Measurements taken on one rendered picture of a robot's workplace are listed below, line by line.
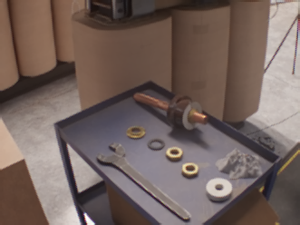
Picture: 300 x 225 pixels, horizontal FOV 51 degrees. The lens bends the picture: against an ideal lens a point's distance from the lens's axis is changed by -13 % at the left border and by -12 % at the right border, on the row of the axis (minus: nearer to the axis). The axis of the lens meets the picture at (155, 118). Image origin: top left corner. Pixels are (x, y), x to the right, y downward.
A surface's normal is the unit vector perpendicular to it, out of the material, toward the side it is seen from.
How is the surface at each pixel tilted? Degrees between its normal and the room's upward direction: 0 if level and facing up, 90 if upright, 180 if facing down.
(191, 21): 90
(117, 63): 90
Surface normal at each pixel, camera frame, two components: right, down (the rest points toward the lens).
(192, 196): -0.01, -0.82
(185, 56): -0.26, 0.56
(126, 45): 0.23, 0.55
